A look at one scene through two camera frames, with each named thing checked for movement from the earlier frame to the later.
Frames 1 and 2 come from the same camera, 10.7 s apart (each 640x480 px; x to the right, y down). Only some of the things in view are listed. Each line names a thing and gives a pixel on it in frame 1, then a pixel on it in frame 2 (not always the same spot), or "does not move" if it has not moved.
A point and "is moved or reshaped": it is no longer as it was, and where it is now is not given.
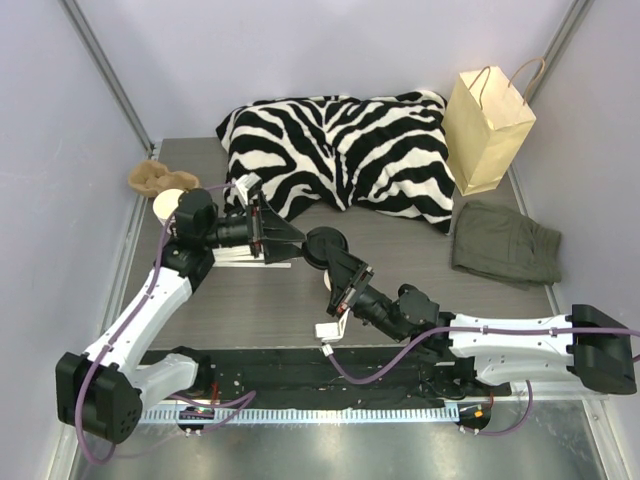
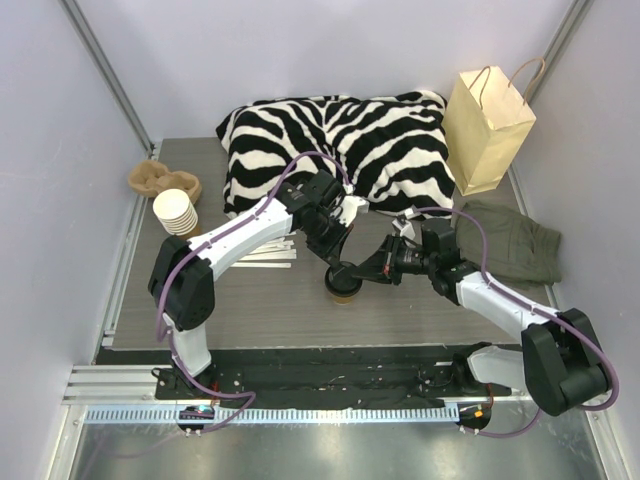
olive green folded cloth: x=504 y=245 does not move
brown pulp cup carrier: x=147 y=178 does not move
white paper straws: x=249 y=265 does not move
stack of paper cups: x=165 y=203 does not move
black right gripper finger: x=344 y=272 → x=380 y=267
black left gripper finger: x=275 y=227 → x=328 y=250
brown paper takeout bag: x=485 y=120 does not move
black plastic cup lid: x=317 y=239 is moved or reshaped
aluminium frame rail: x=108 y=72 does not move
